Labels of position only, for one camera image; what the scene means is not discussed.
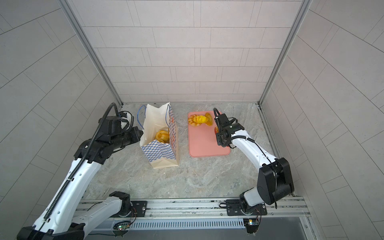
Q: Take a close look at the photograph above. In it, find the pale yellow bread slice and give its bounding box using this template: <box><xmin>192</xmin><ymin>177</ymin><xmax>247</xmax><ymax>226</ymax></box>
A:
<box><xmin>155</xmin><ymin>130</ymin><xmax>169</xmax><ymax>144</ymax></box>

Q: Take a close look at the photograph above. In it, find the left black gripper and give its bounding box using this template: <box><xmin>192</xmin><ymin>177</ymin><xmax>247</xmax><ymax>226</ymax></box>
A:
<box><xmin>110</xmin><ymin>126</ymin><xmax>146</xmax><ymax>151</ymax></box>

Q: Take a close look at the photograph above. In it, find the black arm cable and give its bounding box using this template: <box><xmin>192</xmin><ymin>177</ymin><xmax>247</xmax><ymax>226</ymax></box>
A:
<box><xmin>29</xmin><ymin>102</ymin><xmax>135</xmax><ymax>240</ymax></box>
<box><xmin>212</xmin><ymin>107</ymin><xmax>278</xmax><ymax>210</ymax></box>

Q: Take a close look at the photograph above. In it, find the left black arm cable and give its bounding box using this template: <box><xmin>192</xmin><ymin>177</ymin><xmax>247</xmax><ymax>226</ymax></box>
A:
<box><xmin>29</xmin><ymin>102</ymin><xmax>135</xmax><ymax>240</ymax></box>

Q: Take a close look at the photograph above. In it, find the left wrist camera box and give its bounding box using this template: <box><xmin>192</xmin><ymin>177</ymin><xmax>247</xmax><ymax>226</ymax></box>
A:
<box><xmin>100</xmin><ymin>111</ymin><xmax>134</xmax><ymax>135</ymax></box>

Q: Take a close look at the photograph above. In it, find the twisted yellow pretzel bread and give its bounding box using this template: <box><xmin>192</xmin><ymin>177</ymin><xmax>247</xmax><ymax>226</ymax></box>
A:
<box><xmin>188</xmin><ymin>115</ymin><xmax>201</xmax><ymax>127</ymax></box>

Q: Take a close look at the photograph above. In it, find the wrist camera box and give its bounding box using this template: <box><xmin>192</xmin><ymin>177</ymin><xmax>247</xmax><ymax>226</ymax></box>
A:
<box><xmin>100</xmin><ymin>111</ymin><xmax>134</xmax><ymax>135</ymax></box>
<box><xmin>215</xmin><ymin>114</ymin><xmax>238</xmax><ymax>131</ymax></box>

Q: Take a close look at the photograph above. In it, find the long yellow baguette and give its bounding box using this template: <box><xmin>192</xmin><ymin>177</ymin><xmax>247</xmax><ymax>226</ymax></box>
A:
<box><xmin>168</xmin><ymin>128</ymin><xmax>172</xmax><ymax>144</ymax></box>

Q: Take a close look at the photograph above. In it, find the small brown oval bun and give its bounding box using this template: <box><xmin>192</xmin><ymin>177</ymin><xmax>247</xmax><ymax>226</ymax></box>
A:
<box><xmin>205</xmin><ymin>113</ymin><xmax>213</xmax><ymax>126</ymax></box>

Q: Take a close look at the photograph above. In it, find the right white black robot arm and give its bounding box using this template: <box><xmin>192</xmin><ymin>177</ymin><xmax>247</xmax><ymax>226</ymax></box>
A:
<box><xmin>216</xmin><ymin>122</ymin><xmax>295</xmax><ymax>214</ymax></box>

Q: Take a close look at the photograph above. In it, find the right green circuit board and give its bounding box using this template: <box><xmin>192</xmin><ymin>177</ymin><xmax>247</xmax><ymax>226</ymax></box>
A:
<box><xmin>243</xmin><ymin>219</ymin><xmax>261</xmax><ymax>234</ymax></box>

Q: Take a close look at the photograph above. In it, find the pink plastic tray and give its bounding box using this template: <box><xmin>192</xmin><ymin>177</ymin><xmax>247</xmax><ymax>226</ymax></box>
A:
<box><xmin>188</xmin><ymin>121</ymin><xmax>231</xmax><ymax>158</ymax></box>

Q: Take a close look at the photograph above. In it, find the bright yellow croissant bread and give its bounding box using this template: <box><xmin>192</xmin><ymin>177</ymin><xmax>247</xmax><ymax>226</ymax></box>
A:
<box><xmin>192</xmin><ymin>115</ymin><xmax>209</xmax><ymax>124</ymax></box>

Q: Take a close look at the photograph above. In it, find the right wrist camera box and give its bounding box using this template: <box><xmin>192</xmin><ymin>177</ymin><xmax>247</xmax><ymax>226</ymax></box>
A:
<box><xmin>215</xmin><ymin>114</ymin><xmax>238</xmax><ymax>131</ymax></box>

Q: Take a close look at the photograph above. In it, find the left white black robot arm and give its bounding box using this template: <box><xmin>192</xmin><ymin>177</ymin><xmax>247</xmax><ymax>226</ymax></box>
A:
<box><xmin>17</xmin><ymin>127</ymin><xmax>143</xmax><ymax>240</ymax></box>

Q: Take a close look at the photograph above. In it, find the blue checkered paper bag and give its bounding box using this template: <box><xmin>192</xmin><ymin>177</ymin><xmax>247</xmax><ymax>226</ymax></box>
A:
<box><xmin>140</xmin><ymin>103</ymin><xmax>179</xmax><ymax>169</ymax></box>

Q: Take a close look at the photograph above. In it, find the left green circuit board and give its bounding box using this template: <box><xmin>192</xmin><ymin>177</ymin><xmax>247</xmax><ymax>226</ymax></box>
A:
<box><xmin>113</xmin><ymin>221</ymin><xmax>131</xmax><ymax>236</ymax></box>

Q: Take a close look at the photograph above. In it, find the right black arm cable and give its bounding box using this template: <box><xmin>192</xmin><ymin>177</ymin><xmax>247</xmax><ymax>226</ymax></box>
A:
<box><xmin>212</xmin><ymin>107</ymin><xmax>278</xmax><ymax>210</ymax></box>

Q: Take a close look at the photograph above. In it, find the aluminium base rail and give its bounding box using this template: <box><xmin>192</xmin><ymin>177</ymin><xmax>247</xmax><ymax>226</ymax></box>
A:
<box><xmin>74</xmin><ymin>197</ymin><xmax>310</xmax><ymax>236</ymax></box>

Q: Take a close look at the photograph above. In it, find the green circuit board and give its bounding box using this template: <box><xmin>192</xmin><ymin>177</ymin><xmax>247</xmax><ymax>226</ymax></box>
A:
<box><xmin>113</xmin><ymin>221</ymin><xmax>131</xmax><ymax>236</ymax></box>
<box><xmin>243</xmin><ymin>219</ymin><xmax>261</xmax><ymax>234</ymax></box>

